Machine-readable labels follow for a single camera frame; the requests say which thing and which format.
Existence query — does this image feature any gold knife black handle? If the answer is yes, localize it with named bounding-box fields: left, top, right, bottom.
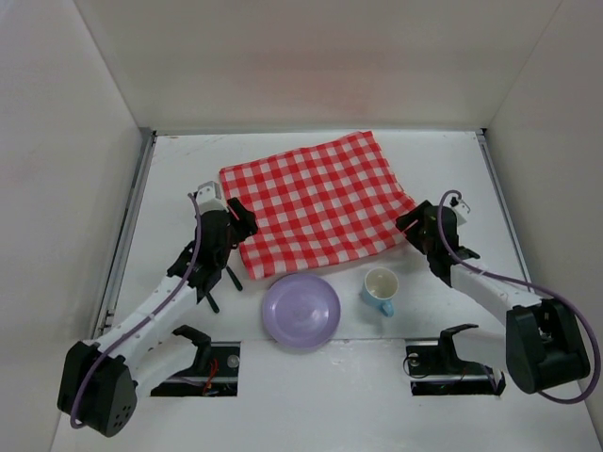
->
left=225, top=266, right=243, bottom=292

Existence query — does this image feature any gold fork black handle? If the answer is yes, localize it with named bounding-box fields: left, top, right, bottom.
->
left=205, top=291, right=220, bottom=314

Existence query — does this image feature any light blue mug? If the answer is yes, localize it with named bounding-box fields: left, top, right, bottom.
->
left=361, top=267, right=399, bottom=317

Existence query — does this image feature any red white checkered cloth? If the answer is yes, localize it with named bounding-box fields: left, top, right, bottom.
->
left=219, top=132, right=416, bottom=280

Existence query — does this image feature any purple plate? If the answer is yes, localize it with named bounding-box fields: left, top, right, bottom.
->
left=261, top=273, right=341, bottom=351

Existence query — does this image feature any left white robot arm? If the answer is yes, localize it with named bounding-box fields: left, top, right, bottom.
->
left=57, top=198, right=258, bottom=438

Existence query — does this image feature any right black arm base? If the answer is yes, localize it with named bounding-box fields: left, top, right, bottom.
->
left=402, top=324, right=506, bottom=396

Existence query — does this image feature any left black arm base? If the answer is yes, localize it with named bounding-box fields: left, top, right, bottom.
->
left=150, top=326, right=240, bottom=398

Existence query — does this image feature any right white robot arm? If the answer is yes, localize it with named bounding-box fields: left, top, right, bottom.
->
left=396, top=190, right=602, bottom=405

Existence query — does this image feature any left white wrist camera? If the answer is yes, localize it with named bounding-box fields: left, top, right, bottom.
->
left=195, top=181, right=226, bottom=214

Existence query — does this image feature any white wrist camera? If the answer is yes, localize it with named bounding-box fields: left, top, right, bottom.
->
left=195, top=181, right=226, bottom=214
left=449, top=196, right=471, bottom=227

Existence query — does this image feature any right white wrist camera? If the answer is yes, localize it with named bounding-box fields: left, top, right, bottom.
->
left=449, top=196, right=471, bottom=227

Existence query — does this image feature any right aluminium rail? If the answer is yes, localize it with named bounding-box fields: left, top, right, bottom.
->
left=476, top=128, right=531, bottom=283

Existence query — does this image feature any aluminium rail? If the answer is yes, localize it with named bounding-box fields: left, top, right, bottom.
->
left=476, top=128, right=531, bottom=283
left=91, top=127, right=157, bottom=337

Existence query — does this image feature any left aluminium rail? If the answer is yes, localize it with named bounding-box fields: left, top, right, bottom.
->
left=91, top=127, right=157, bottom=337

